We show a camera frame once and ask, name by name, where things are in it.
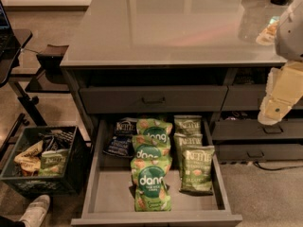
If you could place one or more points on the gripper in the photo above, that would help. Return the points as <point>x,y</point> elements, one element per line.
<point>291,35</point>

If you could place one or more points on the grey bottom right drawer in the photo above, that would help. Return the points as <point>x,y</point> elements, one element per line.
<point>259,153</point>

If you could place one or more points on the dark green plastic crate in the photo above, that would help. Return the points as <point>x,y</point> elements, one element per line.
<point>72,178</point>

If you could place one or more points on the grey top left drawer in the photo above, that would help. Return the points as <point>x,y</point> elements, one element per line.
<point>152,99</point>

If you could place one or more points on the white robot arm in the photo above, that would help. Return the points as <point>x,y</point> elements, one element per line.
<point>286,34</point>

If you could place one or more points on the green kettle chip bag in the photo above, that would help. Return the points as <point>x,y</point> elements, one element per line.
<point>181,141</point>
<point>188,124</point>

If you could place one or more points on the grey middle right drawer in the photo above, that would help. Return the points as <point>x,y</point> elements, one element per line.
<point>253,130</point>

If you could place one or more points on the front green Dang chip bag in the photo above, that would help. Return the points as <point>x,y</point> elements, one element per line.
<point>151,193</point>

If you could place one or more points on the middle green Kettle chip bag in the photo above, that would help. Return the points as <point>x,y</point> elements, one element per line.
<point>181,141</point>

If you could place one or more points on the grey cabinet counter unit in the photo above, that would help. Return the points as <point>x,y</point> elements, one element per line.
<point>192,42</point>

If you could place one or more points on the front dark blue Kettle bag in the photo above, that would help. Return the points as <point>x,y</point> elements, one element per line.
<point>120,146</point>

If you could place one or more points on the dark blue kettle bag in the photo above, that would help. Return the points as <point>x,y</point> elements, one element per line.
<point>126,126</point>
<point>120,146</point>

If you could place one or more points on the rear dark blue Kettle bag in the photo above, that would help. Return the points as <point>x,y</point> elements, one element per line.
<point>126,126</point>

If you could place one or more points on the green Kettle jalapeno bag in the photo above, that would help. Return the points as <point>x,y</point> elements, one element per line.
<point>196,170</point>

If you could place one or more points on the rear green Kettle chip bag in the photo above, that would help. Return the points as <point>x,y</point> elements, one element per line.
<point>188,124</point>

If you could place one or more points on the open grey middle drawer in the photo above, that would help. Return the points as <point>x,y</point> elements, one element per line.
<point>109,200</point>

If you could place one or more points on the middle green Dang chip bag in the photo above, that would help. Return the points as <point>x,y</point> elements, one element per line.
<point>146,147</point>

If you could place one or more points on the green Kettle bag in crate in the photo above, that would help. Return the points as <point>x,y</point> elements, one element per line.
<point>53,162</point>

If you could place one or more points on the rear green Dang chip bag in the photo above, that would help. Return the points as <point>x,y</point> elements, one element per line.
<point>154,128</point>

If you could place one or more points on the green dang chip bag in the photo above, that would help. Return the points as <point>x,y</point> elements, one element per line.
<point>151,193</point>
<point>154,128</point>
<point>146,147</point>

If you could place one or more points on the yellow chip bag in crate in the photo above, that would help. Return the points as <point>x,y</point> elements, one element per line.
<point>28,160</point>

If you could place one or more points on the laptop computer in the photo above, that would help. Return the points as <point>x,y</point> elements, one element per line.
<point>6,32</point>

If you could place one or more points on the white shoe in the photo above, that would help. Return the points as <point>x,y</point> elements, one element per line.
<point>36,212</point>

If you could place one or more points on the black chip bags in crate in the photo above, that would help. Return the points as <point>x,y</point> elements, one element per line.
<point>57,139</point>

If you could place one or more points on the black desk with stand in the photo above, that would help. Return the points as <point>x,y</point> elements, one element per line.
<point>47,79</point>

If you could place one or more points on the grey top right drawer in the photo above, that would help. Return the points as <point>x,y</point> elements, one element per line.
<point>244,97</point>

